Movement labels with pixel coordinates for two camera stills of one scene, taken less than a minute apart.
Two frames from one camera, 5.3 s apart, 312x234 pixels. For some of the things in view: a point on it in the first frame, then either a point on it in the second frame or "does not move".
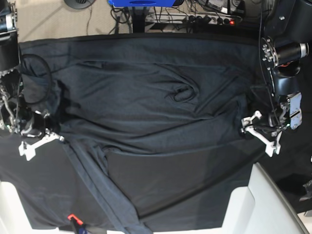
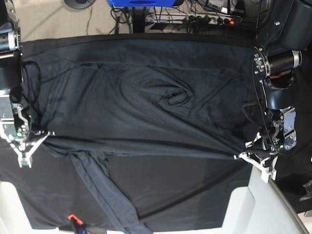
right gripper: [267, 125] → [266, 148]
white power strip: [172, 18] does not move
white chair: [261, 207] does not move
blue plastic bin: [142, 3] does not move
